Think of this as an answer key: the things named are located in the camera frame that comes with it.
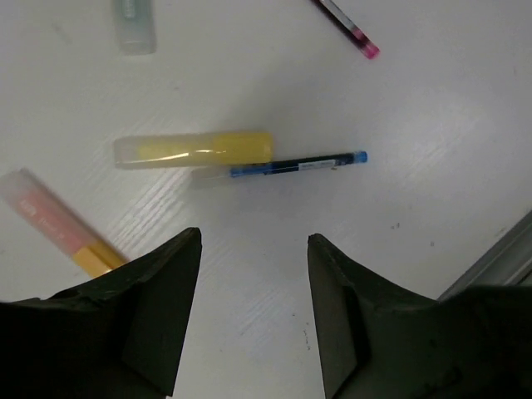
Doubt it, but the green translucent highlighter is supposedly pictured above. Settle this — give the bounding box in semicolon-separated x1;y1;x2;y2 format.
111;0;156;56

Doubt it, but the aluminium table edge rail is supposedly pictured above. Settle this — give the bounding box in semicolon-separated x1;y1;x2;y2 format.
438;212;531;301

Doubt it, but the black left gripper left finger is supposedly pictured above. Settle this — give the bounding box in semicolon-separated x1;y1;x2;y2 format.
1;228;202;398

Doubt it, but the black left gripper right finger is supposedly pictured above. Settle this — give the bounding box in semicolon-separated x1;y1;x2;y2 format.
308;234;531;398

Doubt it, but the blue gel pen refill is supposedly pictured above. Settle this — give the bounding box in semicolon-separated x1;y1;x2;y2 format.
191;150;369;189

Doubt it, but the yellow translucent highlighter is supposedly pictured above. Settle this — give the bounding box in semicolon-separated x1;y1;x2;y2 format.
113;131;273;170

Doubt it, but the orange pink highlighter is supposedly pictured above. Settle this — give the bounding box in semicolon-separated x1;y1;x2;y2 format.
1;169;127;278

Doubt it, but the red gel pen refill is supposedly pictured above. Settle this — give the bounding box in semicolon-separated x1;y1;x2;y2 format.
312;0;380;60

